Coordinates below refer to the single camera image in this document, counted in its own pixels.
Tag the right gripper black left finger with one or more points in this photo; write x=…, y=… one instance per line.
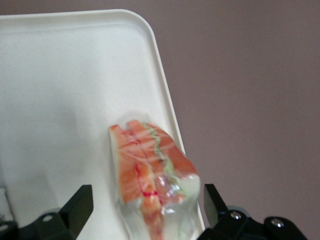
x=75, y=212

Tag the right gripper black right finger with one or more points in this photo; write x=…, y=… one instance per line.
x=215, y=212

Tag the plastic-wrapped triangle sandwich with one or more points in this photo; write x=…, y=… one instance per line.
x=140, y=160

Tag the cream plastic serving tray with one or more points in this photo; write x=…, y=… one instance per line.
x=62, y=87

